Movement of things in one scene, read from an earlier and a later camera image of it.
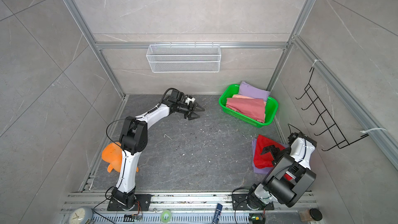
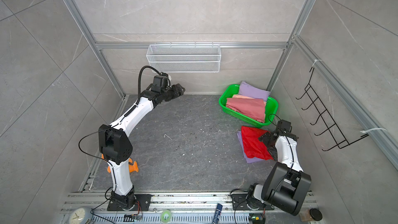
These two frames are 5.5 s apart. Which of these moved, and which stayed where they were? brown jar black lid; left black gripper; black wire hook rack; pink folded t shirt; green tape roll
Moved: left black gripper
Stayed: green tape roll; pink folded t shirt; black wire hook rack; brown jar black lid
